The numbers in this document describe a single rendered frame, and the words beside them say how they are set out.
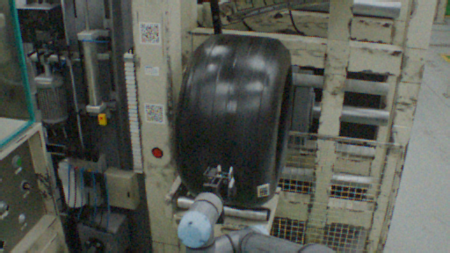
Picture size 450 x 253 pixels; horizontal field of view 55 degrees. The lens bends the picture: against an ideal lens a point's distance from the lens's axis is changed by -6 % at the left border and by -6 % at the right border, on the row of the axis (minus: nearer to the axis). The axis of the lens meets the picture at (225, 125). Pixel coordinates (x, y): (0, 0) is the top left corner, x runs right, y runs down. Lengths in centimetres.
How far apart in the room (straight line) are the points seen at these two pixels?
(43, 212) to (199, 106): 72
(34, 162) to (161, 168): 46
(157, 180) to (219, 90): 55
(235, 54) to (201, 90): 16
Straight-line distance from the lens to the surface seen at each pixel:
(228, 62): 141
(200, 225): 107
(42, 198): 171
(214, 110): 135
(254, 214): 164
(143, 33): 154
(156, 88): 159
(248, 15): 183
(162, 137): 167
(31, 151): 162
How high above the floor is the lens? 192
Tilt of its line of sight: 27 degrees down
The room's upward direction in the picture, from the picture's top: 1 degrees clockwise
